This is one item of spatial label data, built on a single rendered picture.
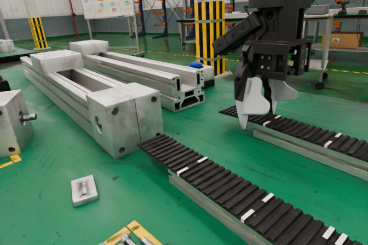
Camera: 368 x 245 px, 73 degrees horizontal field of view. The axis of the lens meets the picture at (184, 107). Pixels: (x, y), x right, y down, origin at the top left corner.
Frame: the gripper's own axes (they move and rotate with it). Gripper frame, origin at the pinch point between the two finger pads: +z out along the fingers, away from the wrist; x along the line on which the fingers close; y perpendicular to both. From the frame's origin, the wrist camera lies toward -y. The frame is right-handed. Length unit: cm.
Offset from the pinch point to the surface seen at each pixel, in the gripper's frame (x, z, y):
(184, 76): 2.3, -3.3, -23.4
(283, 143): -2.0, 2.2, 7.1
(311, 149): -1.3, 1.9, 11.3
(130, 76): -5.0, -2.5, -38.8
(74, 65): -16, -6, -51
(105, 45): 4, -8, -76
